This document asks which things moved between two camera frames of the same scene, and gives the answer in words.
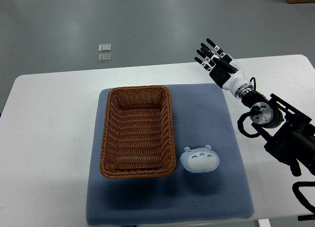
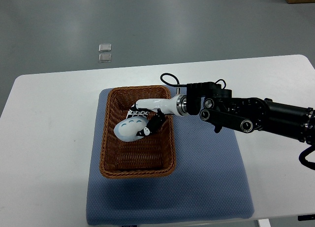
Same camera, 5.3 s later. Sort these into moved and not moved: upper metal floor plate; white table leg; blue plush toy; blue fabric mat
Moved: blue plush toy
Not moved: blue fabric mat; upper metal floor plate; white table leg
